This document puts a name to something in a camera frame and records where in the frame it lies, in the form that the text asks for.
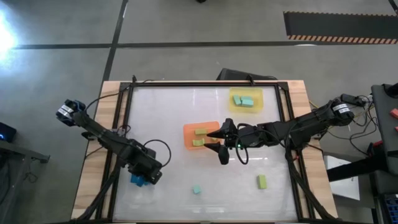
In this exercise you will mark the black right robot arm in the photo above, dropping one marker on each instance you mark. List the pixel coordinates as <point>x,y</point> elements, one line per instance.
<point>295,132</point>

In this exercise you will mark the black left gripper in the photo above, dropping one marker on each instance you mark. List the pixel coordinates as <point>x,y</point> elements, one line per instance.
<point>146,165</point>

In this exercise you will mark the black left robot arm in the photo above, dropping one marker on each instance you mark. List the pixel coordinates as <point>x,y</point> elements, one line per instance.
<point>102,137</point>

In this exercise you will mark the black power adapter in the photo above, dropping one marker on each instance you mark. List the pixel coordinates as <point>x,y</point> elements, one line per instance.
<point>356,100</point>

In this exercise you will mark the black hazard-striped floor mat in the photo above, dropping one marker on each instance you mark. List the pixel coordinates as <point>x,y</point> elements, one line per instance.
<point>335,26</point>

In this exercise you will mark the orange translucent plastic bin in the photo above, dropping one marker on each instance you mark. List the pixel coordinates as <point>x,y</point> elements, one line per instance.
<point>189,137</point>

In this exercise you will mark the teal foam cube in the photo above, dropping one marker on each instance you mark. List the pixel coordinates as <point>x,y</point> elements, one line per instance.
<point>196,189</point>

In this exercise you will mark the grey metal stand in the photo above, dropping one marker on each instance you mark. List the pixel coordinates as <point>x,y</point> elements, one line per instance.
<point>12,152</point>

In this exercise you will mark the green arch foam block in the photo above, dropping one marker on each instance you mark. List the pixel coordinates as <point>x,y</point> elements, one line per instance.
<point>262,182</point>

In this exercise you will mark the black device with blue light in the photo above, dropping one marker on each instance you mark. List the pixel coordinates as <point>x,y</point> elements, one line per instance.
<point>6,132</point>

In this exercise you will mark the black support bar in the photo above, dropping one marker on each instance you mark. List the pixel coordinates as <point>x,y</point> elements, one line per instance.
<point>354,169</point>

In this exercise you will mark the black metal table frame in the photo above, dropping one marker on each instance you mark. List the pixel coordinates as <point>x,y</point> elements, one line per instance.
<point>202,84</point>

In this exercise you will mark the white paper sheet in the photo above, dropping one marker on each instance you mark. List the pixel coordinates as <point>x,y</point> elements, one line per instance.
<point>342,186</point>

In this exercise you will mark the long green foam block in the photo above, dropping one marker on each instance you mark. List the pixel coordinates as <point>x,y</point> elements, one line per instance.
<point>198,142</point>

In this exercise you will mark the yellow translucent plastic bin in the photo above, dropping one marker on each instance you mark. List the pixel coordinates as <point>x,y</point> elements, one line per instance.
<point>256,93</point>

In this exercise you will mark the black case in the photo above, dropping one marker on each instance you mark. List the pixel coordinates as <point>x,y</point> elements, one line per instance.
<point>236,75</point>

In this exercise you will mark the grey cart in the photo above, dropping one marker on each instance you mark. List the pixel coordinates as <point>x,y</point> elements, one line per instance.
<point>385,124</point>

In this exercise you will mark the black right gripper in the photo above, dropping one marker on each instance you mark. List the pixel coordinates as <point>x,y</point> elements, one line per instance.
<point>231,137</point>

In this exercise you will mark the clear plastic bin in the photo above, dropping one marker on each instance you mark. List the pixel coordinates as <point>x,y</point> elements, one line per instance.
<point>140,199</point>

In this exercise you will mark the blue-green crate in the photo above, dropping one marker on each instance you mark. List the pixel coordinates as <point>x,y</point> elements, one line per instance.
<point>392,208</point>

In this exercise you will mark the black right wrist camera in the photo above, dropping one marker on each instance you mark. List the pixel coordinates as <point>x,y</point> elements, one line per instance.
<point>224,155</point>

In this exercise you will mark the blue foam block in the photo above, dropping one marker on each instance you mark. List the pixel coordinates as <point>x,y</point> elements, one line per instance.
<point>136,180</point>

